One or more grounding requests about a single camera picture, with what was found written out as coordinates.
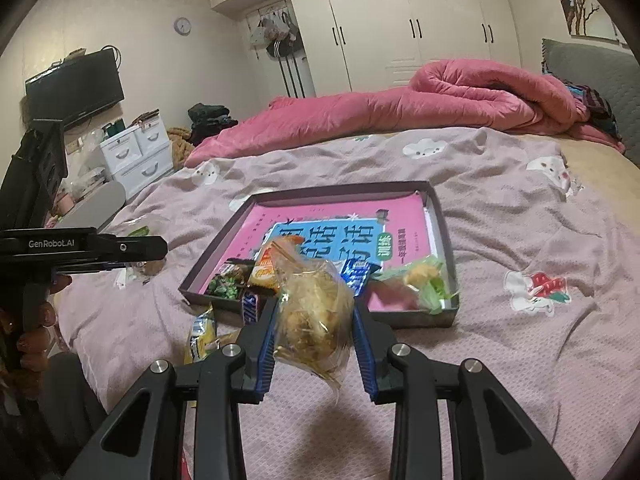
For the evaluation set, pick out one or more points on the green clear chips bag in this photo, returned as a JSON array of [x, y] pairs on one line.
[[420, 280]]

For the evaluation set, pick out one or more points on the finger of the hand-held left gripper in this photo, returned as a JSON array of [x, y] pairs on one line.
[[135, 248], [95, 267]]

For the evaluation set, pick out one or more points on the pink quilt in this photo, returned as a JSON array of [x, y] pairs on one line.
[[425, 105]]

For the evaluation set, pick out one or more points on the blue cookie packet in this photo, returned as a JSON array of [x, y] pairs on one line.
[[357, 277]]

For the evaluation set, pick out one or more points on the white drawer cabinet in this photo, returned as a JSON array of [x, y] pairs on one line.
[[137, 155]]

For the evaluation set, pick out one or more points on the grey padded headboard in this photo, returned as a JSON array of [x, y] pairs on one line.
[[610, 80]]

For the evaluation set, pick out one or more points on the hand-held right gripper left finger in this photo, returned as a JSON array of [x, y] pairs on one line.
[[267, 355]]

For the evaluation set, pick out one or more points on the clear brown pastry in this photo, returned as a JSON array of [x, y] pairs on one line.
[[312, 315]]

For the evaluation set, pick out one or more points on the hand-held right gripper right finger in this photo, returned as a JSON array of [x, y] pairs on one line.
[[362, 355]]

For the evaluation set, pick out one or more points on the flower wall painting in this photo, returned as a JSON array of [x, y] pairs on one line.
[[575, 5]]

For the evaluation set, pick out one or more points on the pink printed bedsheet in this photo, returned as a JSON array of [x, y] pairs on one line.
[[500, 220]]

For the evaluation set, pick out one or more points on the person's left hand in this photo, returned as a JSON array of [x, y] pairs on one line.
[[40, 340]]

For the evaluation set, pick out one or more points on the dark shallow cardboard tray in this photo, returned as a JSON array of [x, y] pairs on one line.
[[445, 240]]

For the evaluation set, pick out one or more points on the yellow and blue snack packet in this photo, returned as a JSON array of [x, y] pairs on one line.
[[200, 335]]

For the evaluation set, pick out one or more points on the dark clothes pile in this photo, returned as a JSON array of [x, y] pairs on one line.
[[210, 120]]

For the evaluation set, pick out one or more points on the beige sheet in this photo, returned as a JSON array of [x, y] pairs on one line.
[[600, 165]]

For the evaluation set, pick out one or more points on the green candy packet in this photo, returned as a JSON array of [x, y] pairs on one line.
[[225, 285]]

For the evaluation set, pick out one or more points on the hanging bags and hats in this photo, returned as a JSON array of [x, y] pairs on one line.
[[275, 32]]

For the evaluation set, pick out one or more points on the white wardrobe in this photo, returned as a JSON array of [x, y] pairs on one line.
[[400, 20]]

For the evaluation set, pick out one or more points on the pink book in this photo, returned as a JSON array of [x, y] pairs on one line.
[[350, 220]]

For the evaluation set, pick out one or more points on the colourful clothes pile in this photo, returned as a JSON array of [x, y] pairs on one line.
[[595, 105]]

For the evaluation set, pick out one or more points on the brown chocolate bar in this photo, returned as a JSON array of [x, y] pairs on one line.
[[252, 307]]

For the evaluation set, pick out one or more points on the round wall clock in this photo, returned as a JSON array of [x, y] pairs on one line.
[[183, 25]]

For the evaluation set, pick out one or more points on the black television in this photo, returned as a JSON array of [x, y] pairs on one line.
[[75, 90]]

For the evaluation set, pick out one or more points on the yellow knit blanket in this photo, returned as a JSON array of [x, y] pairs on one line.
[[180, 147]]

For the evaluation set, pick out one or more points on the orange cracker packet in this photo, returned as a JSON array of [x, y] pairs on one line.
[[265, 272]]

